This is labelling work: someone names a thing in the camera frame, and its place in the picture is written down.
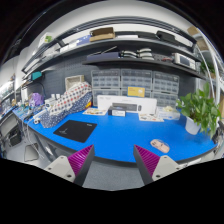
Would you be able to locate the grey drawer cabinet middle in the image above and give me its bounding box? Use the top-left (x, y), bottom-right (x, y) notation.
top-left (121, 69), bottom-right (152, 90)

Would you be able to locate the printed card left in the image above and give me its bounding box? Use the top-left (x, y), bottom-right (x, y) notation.
top-left (83, 108), bottom-right (107, 116)

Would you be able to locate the black mouse pad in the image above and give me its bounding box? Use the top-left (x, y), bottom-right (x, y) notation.
top-left (54, 120), bottom-right (96, 143)

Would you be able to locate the grey drawer cabinet left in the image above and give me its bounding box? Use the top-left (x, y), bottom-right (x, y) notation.
top-left (91, 69), bottom-right (120, 88)

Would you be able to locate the printed card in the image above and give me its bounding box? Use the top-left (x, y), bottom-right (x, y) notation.
top-left (138, 114), bottom-right (164, 122)
top-left (83, 108), bottom-right (107, 116)

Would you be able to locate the white keyboard box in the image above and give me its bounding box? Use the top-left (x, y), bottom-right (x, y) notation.
top-left (97, 95), bottom-right (157, 114)

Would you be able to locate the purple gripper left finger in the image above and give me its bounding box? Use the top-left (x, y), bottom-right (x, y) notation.
top-left (45, 145), bottom-right (95, 186)

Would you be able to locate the yellow label card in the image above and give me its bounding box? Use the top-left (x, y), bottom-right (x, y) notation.
top-left (127, 86), bottom-right (145, 98)

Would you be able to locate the white tissue box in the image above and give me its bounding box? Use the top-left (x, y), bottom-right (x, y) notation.
top-left (156, 106), bottom-right (180, 120)

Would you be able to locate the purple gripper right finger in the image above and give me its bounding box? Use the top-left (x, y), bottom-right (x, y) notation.
top-left (133, 145), bottom-right (181, 185)

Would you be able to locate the brown cardboard box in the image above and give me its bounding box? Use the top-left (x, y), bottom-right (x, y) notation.
top-left (90, 27), bottom-right (115, 42)

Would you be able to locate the grey drawer cabinet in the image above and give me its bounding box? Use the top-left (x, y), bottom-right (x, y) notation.
top-left (121, 69), bottom-right (152, 90)
top-left (153, 71), bottom-right (179, 94)
top-left (91, 69), bottom-right (120, 88)

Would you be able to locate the blue table mat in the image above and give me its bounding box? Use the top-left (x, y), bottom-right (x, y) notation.
top-left (13, 105), bottom-right (218, 164)

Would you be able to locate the green potted plant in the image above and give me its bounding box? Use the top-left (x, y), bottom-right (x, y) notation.
top-left (176, 83), bottom-right (221, 138)

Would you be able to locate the grey drawer cabinet right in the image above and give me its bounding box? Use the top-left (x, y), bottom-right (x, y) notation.
top-left (153, 71), bottom-right (179, 94)

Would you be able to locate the small black white box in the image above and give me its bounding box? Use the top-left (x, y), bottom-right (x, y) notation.
top-left (108, 106), bottom-right (126, 117)

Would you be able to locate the printed card right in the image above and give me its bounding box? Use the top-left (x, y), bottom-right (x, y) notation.
top-left (138, 114), bottom-right (164, 122)

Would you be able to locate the white electronic instrument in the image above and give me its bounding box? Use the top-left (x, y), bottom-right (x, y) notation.
top-left (173, 53), bottom-right (196, 70)

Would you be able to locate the patterned fabric bag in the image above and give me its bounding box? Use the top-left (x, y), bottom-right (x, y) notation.
top-left (40, 82), bottom-right (92, 128)

